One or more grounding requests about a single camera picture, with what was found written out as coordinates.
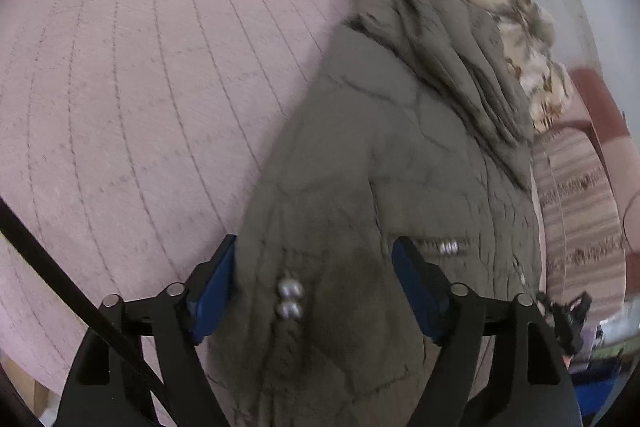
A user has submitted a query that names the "grey-green padded winter jacket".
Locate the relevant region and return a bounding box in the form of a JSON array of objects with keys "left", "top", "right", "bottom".
[{"left": 208, "top": 0, "right": 540, "bottom": 426}]

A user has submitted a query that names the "striped beige woven blanket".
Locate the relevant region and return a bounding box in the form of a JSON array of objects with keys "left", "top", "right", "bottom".
[{"left": 533, "top": 128, "right": 626, "bottom": 325}]

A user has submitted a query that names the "pink brown headboard cushion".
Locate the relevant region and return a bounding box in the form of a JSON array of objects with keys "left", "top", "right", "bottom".
[{"left": 561, "top": 68, "right": 639, "bottom": 254}]

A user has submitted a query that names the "pink quilted bed sheet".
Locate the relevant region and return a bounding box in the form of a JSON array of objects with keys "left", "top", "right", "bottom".
[{"left": 0, "top": 0, "right": 367, "bottom": 427}]

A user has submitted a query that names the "black cable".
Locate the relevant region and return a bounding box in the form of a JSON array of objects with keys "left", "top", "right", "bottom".
[{"left": 0, "top": 198, "right": 172, "bottom": 408}]

